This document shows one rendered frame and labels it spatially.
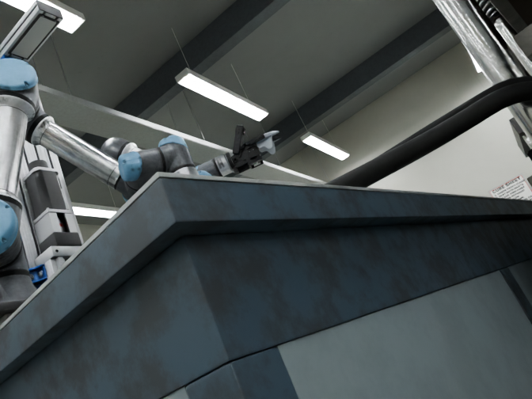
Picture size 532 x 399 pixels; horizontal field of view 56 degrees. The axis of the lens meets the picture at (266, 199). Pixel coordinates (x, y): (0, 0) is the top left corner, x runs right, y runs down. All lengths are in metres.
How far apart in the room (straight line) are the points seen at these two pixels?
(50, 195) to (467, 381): 1.35
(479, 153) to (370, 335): 8.01
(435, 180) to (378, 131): 1.30
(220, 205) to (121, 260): 0.08
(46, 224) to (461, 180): 7.35
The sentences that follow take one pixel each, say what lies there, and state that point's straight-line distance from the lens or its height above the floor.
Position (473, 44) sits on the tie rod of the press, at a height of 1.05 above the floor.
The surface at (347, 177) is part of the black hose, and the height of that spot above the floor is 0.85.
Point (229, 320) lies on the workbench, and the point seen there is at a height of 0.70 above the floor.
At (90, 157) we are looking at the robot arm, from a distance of 1.49.
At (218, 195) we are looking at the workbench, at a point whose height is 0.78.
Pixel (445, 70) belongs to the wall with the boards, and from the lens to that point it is 8.89.
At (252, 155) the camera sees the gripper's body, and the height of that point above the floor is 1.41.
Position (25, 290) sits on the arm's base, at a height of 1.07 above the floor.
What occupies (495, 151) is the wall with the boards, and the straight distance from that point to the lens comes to 8.41.
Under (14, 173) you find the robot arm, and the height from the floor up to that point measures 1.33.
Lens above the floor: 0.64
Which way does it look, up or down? 20 degrees up
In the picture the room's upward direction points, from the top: 24 degrees counter-clockwise
